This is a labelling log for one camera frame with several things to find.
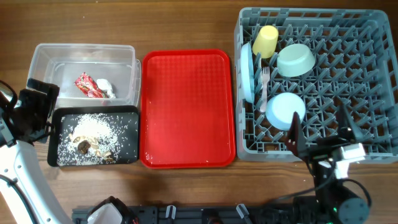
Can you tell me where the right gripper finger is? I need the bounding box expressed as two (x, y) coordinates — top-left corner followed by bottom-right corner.
(337, 104), (364, 143)
(285, 112), (308, 161)

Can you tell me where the light blue small bowl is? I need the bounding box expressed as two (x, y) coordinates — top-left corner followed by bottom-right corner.
(266, 93), (306, 131)

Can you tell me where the red snack wrapper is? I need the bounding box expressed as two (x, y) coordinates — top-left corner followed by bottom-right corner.
(74, 72), (107, 98)

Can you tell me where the white tissue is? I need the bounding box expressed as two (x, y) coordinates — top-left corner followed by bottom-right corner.
(96, 79), (116, 98)

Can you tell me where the white plastic fork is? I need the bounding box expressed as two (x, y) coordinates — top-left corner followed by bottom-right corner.
(260, 67), (270, 113)

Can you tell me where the green bowl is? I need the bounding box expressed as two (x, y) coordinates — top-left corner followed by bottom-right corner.
(277, 44), (316, 77)

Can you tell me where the light blue plate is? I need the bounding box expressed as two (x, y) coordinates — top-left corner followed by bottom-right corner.
(240, 42), (254, 103)

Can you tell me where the yellow plastic cup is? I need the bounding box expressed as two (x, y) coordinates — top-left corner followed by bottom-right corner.
(252, 26), (279, 58)

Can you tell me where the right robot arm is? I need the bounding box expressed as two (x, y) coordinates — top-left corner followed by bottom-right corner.
(285, 105), (372, 223)

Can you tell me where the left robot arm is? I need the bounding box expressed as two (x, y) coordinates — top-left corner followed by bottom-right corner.
(1, 78), (73, 223)

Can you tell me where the grey dishwasher rack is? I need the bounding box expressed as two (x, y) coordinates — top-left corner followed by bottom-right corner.
(234, 7), (397, 164)

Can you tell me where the black tray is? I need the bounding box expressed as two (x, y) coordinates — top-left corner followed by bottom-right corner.
(47, 105), (140, 167)

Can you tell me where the clear plastic bin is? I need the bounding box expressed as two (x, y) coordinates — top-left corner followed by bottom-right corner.
(28, 44), (141, 108)

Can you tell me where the food scraps and rice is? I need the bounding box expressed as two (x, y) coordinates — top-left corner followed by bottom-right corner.
(57, 112), (139, 166)

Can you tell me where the red serving tray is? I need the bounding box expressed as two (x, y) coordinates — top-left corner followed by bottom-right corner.
(139, 49), (236, 169)

